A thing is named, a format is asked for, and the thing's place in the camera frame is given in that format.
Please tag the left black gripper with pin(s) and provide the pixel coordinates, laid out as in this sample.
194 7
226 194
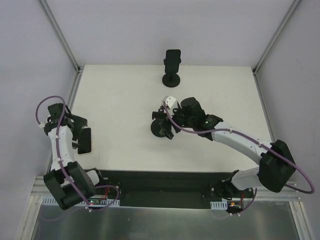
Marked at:
81 131

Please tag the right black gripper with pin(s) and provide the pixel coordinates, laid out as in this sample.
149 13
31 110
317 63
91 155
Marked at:
169 121

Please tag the black phone stand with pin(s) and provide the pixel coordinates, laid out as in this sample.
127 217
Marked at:
171 80
156 124

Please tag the black smartphone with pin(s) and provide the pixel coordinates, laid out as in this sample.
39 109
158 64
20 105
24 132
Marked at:
172 61

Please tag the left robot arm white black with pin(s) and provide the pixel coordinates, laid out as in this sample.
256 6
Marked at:
67 181

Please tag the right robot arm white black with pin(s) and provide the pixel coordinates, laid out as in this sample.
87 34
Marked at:
274 160

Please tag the black phone cream case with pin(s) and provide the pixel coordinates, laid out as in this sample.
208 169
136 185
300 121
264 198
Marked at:
85 142

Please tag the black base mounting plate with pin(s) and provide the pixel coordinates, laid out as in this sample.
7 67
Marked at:
157 189

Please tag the right white cable duct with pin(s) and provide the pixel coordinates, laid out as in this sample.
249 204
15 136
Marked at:
219 205

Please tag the left aluminium frame post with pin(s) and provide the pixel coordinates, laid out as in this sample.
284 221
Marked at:
58 33

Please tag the aluminium frame post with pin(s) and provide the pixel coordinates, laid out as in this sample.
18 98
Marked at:
58 33
293 7

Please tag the aluminium rail right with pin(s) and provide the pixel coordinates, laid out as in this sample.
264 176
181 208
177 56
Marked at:
285 195

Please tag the right aluminium frame post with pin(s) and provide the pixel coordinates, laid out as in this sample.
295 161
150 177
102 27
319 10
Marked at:
293 7

